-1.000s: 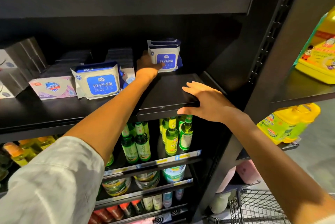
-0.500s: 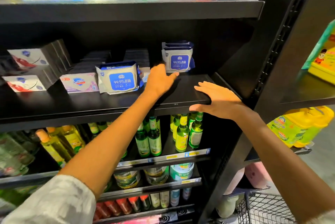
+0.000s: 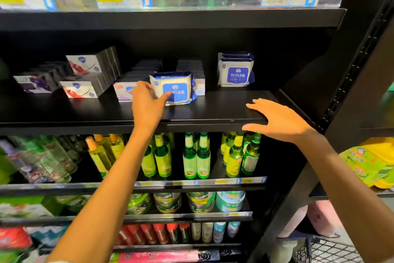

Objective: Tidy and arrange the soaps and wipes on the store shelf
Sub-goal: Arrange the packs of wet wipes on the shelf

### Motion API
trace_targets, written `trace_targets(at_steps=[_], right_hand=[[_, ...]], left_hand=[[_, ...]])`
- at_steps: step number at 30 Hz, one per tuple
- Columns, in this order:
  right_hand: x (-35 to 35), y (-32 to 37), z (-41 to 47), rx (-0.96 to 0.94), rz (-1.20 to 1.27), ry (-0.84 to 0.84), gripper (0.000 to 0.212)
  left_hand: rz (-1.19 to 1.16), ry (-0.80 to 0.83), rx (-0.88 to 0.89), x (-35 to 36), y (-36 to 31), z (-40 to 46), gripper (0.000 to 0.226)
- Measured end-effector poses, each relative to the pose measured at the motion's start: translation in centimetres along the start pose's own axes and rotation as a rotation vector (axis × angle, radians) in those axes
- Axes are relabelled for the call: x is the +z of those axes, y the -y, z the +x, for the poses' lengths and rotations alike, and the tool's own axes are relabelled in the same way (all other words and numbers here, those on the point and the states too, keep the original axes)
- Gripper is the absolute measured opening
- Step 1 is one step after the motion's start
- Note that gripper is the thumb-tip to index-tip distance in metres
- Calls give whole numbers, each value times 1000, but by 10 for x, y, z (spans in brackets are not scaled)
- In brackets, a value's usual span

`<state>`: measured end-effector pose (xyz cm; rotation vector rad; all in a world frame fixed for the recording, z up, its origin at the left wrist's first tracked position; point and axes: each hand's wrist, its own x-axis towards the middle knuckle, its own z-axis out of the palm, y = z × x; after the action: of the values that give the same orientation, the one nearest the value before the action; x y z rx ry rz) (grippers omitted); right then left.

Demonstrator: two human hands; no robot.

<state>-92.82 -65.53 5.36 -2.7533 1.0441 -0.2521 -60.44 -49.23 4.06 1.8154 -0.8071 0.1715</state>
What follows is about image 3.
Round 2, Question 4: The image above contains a row of white upright packs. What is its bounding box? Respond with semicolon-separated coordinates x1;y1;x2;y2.
217;52;255;87

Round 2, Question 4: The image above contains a yellow detergent jug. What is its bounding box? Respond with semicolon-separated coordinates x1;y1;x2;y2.
339;137;394;190

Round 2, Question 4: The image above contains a person's left hand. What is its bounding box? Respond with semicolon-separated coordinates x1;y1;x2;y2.
131;80;173;134

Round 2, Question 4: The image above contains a green lidded wipe tub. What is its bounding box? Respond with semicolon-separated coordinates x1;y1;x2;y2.
127;193;153;214
55;194;93;213
215;191;246;213
154;192;182;213
186;191;216;213

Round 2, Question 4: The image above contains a long pink packet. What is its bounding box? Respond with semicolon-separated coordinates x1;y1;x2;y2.
117;249;219;263

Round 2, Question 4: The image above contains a row of purple soap boxes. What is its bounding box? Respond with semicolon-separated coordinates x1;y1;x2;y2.
14;61;75;94

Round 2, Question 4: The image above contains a cream white pouch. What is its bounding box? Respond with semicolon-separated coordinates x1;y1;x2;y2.
270;238;298;263

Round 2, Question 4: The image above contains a person's right hand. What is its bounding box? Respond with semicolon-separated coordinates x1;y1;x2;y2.
242;98;318;147

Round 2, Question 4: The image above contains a black store shelf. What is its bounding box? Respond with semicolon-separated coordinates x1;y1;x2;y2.
0;0;394;263

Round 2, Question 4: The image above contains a row of white small bottles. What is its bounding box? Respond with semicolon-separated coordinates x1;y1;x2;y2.
191;221;242;244

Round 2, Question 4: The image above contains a single blue label wipe pack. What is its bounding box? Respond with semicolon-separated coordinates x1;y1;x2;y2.
149;71;198;106

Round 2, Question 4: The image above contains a green white box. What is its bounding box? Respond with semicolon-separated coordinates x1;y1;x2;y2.
0;197;62;219

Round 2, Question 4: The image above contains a row of white pink soap boxes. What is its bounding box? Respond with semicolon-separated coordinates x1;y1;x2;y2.
114;58;164;102

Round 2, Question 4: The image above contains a row of white red soap boxes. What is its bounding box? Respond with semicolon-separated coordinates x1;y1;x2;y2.
60;46;122;99

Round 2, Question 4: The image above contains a person's left forearm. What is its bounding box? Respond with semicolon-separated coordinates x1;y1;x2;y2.
46;127;155;263

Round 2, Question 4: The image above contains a red snack packet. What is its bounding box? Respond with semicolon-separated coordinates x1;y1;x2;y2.
0;228;33;251

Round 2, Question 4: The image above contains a person's right forearm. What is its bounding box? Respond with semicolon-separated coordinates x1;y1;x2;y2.
298;133;394;263

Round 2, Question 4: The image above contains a black wire shopping cart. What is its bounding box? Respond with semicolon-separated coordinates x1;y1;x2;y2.
292;235;364;263

